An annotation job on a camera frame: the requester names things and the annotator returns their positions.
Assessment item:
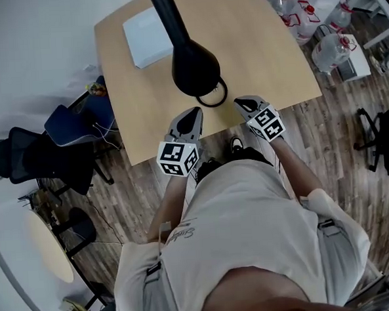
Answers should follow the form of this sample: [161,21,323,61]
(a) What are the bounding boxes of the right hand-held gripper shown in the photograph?
[232,93,287,145]

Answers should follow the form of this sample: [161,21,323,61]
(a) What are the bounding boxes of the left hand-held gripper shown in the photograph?
[152,106,207,180]

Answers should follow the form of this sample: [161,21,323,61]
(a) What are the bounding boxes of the black desk lamp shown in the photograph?
[148,0,230,112]

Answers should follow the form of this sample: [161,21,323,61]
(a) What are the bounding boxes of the person's left forearm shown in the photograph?
[144,171,195,243]

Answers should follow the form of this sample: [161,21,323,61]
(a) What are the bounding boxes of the person's right forearm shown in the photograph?
[272,132,323,201]

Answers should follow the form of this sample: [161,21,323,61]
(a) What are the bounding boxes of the light wooden desk white legs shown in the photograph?
[92,0,327,168]

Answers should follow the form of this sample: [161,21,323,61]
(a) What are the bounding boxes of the person's white black shoe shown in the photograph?
[229,135,245,154]

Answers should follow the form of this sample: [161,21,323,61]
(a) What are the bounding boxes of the person's black shorts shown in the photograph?
[194,145,276,185]

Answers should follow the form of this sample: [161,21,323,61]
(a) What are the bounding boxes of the small orange drink bottle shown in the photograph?
[89,81,109,99]

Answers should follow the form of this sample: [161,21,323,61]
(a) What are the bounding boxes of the flat white box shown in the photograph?
[121,5,176,70]

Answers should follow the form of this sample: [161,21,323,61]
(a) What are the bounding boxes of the person's torso in white shirt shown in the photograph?
[106,150,375,311]

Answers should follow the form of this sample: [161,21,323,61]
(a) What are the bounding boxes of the white rectangular appliance box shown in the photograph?
[334,31,373,84]

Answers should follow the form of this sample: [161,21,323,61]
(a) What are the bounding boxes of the blue padded chair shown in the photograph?
[41,73,121,155]

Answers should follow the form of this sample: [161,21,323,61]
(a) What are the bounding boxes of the black mesh office chair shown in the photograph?
[7,120,116,200]

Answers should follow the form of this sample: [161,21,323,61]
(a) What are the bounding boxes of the round light table black legs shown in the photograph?
[23,205,110,310]

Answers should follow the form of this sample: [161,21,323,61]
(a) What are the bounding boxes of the white table frame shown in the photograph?
[352,0,389,51]

